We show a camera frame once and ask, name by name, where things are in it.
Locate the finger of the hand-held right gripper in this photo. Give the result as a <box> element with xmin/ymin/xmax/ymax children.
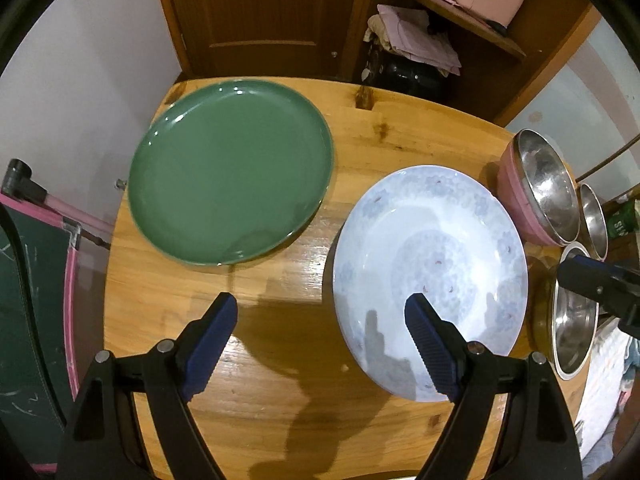
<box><xmin>556</xmin><ymin>254</ymin><xmax>640</xmax><ymax>322</ymax></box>

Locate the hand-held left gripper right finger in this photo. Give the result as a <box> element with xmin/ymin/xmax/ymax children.
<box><xmin>404</xmin><ymin>292</ymin><xmax>586</xmax><ymax>480</ymax></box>

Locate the pink steel bowl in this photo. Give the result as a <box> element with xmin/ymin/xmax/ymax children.
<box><xmin>496</xmin><ymin>129</ymin><xmax>581</xmax><ymax>247</ymax></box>

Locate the white-rimmed steel bowl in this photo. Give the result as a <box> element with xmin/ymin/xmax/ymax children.
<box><xmin>532</xmin><ymin>241</ymin><xmax>601</xmax><ymax>380</ymax></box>

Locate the white floral plate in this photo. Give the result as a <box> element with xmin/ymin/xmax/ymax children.
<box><xmin>332</xmin><ymin>165</ymin><xmax>529</xmax><ymax>404</ymax></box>

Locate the frosted sliding door wardrobe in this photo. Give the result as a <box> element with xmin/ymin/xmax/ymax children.
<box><xmin>505</xmin><ymin>20</ymin><xmax>640</xmax><ymax>201</ymax></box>

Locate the small steel bowl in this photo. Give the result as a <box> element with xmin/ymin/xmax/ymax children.
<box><xmin>577</xmin><ymin>183</ymin><xmax>608</xmax><ymax>261</ymax></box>

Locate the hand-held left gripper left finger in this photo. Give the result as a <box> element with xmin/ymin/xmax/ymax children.
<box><xmin>57</xmin><ymin>291</ymin><xmax>239</xmax><ymax>480</ymax></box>

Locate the white patterned blanket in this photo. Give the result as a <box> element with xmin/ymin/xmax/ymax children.
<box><xmin>575</xmin><ymin>330</ymin><xmax>636</xmax><ymax>476</ymax></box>

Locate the pink cloth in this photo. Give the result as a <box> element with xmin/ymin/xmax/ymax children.
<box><xmin>377</xmin><ymin>4</ymin><xmax>462</xmax><ymax>76</ymax></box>

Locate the green ceramic plate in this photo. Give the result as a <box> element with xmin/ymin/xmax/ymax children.
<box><xmin>128</xmin><ymin>78</ymin><xmax>335</xmax><ymax>266</ymax></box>

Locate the black clamp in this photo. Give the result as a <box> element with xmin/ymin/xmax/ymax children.
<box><xmin>1</xmin><ymin>159</ymin><xmax>48</xmax><ymax>203</ymax></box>

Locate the brown wooden shelf unit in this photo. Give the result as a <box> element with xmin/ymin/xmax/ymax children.
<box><xmin>350</xmin><ymin>0</ymin><xmax>601</xmax><ymax>126</ymax></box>

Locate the brown wooden door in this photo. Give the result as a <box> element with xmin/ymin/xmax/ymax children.
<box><xmin>150</xmin><ymin>0</ymin><xmax>381</xmax><ymax>83</ymax></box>

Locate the dark glazed jar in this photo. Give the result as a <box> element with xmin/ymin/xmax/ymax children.
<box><xmin>361</xmin><ymin>40</ymin><xmax>446</xmax><ymax>101</ymax></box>

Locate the pink-framed green chalkboard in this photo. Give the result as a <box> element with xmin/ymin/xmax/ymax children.
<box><xmin>0</xmin><ymin>195</ymin><xmax>81</xmax><ymax>473</ymax></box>

